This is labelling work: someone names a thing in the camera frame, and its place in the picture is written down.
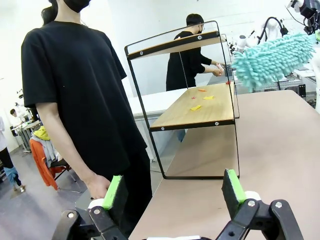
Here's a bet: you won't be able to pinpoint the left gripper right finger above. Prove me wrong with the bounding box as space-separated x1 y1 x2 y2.
216 168 305 240

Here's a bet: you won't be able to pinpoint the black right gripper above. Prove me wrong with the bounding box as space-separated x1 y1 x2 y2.
299 0 320 41

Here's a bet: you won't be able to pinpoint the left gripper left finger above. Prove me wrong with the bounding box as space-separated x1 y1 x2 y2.
51 174 131 240

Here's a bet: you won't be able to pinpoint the teal microfiber duster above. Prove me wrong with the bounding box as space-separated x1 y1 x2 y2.
230 31 317 93

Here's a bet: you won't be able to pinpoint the person's right forearm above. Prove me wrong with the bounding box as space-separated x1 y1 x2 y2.
47 129 101 181

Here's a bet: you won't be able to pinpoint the person's right hand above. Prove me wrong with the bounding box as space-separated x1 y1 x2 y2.
86 173 113 201

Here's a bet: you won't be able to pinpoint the black office chair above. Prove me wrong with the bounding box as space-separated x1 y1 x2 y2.
48 157 84 194

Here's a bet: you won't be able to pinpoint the grey cloth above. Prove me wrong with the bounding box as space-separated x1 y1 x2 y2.
42 139 63 167

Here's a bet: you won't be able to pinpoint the orange jacket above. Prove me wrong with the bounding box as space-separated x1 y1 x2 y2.
29 138 63 191

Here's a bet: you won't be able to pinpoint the yellow green cloth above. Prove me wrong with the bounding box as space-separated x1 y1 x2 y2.
33 126 51 141

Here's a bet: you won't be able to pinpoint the white curved-edge desk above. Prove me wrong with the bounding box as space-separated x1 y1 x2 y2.
127 87 190 161

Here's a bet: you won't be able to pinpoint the background person white shirt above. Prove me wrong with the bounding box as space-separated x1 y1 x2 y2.
0 116 26 193

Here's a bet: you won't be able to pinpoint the background person black sweater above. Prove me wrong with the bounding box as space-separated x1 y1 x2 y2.
165 13 225 92

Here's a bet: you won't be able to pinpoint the distant seated person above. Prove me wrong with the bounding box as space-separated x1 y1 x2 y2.
9 108 24 127

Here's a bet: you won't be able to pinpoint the person in black shirt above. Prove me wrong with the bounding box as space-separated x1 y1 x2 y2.
21 0 153 238

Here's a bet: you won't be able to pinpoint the black camera white mount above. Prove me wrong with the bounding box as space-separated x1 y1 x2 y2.
286 0 305 13

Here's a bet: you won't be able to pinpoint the black frame wooden two-tier shelf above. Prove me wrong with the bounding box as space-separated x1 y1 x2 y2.
124 20 241 180

